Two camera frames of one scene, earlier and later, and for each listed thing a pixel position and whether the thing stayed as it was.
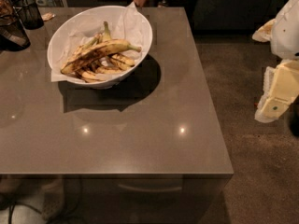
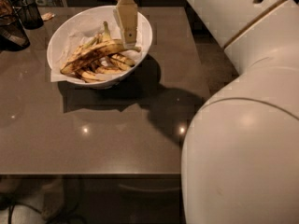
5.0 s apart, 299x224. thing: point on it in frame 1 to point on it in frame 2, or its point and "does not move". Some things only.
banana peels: (100, 55) does not move
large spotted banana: (98, 50) does not move
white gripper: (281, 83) to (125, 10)
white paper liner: (126, 22) does not move
